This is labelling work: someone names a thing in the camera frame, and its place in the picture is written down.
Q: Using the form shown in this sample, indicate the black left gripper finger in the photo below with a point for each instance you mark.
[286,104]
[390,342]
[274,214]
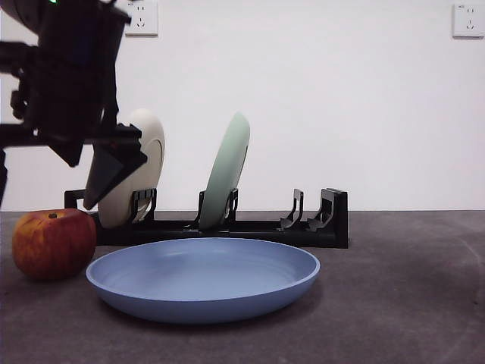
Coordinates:
[108,170]
[3,178]

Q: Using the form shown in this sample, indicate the red yellow apple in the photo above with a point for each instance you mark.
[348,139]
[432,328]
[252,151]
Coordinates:
[53,246]

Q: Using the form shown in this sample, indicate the blue plate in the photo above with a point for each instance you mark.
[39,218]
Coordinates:
[197,280]

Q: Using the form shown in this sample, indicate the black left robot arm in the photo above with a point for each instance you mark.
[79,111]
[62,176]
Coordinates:
[64,76]

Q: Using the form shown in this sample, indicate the cream plate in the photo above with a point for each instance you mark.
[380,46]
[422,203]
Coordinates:
[151,170]

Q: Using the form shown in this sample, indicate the pale green plate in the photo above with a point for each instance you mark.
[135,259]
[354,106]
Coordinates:
[225,170]

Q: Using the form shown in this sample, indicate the black plate rack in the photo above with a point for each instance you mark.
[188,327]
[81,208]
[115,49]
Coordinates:
[333,227]

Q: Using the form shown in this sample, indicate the white wall socket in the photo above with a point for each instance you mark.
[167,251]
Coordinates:
[146,21]
[470,21]

